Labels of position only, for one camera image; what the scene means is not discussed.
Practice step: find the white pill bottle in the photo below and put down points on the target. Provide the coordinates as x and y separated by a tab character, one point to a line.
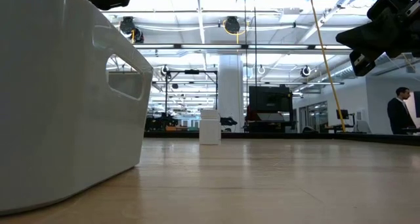
210	128

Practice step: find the small desk monitor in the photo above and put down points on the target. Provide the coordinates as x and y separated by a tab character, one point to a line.
343	114

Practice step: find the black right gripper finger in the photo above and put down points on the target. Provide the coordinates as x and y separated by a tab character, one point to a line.
364	36

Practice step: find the black monitor on stand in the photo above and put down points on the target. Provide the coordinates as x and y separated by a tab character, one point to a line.
270	99

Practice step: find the white plastic basket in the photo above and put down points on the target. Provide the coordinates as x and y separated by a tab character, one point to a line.
65	119

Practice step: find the person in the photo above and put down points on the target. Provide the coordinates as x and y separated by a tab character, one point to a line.
398	115

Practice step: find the distant black rig frame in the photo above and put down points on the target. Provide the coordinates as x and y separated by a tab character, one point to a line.
192	72

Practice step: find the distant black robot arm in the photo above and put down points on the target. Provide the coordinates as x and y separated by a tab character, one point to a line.
228	121
160	123

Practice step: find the black metal table frame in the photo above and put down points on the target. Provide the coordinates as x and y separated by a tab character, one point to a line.
279	135

